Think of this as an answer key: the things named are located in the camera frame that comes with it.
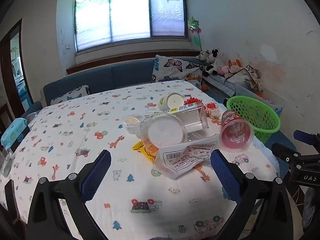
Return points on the clear bottle yellow label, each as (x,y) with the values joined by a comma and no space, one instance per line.
(180,108)

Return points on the large clear plastic jar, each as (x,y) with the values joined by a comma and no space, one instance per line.
(165,132)

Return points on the window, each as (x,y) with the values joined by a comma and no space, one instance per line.
(125,12)

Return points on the cow plush toy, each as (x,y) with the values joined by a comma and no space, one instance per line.
(212,65)

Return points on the person's right hand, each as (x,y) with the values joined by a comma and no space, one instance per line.
(309,205)

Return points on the blue sofa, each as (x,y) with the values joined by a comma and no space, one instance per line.
(105,77)

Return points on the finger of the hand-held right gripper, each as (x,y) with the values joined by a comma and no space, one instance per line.
(285,152)
(303,136)

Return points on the blue striped mat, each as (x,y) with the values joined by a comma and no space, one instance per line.
(220,85)

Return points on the orange fox plush toy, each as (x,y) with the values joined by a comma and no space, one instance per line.
(234,64)

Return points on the printed cartoon blanket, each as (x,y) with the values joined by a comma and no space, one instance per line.
(75,130)

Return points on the patterned beige cloth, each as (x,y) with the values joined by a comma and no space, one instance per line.
(247,77)

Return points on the white printed plastic pouch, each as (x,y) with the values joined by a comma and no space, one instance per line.
(180,160)

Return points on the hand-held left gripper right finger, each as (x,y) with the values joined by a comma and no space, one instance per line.
(225,175)

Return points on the red plastic cup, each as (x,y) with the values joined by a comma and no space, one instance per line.
(235,132)

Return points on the small butterfly pillow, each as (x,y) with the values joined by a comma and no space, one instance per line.
(72,93)

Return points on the large butterfly pillow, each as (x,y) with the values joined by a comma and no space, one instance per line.
(175,67)

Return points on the clear plastic storage box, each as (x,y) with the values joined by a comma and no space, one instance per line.
(265,97)

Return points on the small black and white plush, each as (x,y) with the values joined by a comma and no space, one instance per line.
(203,55)

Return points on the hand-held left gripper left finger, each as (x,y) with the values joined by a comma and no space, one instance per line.
(96,175)

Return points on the colourful pinwheel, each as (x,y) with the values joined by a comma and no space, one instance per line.
(193,27)

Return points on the white paper cup green label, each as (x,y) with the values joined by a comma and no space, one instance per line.
(173,101)

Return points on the brown wooden ledge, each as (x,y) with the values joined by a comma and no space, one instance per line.
(112,60)

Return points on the yellow orange wrapper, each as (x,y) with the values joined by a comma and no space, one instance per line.
(140,148)

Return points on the small clear cup beige lid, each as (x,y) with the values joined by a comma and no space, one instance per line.
(132,121)

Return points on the red and white wrapper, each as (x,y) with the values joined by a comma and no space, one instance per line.
(211,110)

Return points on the dark wooden door frame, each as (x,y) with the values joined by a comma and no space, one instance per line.
(25,75)

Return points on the blue wet wipes pack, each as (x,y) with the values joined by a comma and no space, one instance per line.
(15,130)

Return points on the green plastic mesh basket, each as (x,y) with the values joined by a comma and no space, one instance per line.
(265,122)

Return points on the clear glass jar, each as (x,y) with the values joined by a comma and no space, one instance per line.
(5,165)

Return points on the pink plush toy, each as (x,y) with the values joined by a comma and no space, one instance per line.
(224,69)

